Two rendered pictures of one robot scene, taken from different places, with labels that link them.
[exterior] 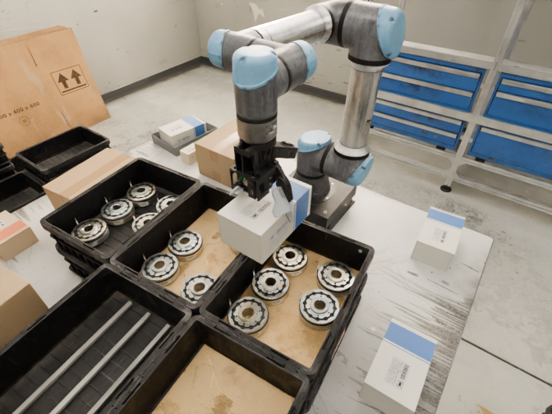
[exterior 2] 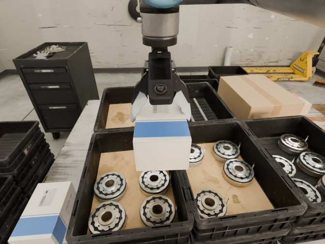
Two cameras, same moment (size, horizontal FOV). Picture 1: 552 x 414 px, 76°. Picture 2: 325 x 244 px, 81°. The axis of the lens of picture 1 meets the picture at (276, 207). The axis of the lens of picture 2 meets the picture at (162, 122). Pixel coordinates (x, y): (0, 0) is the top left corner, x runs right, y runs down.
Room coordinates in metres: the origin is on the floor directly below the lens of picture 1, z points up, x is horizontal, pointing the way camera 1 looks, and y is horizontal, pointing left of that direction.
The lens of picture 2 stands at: (0.92, -0.22, 1.39)
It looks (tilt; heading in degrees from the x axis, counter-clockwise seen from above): 35 degrees down; 142
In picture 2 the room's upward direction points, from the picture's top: straight up
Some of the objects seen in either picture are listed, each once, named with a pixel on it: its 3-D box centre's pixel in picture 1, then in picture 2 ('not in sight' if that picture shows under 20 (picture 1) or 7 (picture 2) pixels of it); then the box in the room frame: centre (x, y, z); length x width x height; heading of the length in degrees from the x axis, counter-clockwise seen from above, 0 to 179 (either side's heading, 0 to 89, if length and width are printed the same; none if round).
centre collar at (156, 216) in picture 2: (290, 255); (157, 209); (0.67, -0.04, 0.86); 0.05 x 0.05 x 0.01
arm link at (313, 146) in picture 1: (315, 152); not in sight; (1.06, -0.14, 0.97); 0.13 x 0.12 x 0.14; 54
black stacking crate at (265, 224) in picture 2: (203, 249); (220, 170); (0.70, 0.21, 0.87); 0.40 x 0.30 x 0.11; 150
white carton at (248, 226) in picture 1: (266, 213); (160, 128); (0.61, 0.02, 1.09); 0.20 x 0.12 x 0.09; 145
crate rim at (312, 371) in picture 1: (293, 280); (132, 170); (0.55, -0.04, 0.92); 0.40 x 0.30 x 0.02; 150
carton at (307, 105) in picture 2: not in sight; (292, 103); (0.57, 1.18, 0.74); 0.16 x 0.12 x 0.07; 150
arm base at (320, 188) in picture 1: (311, 177); not in sight; (1.07, -0.13, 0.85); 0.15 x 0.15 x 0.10
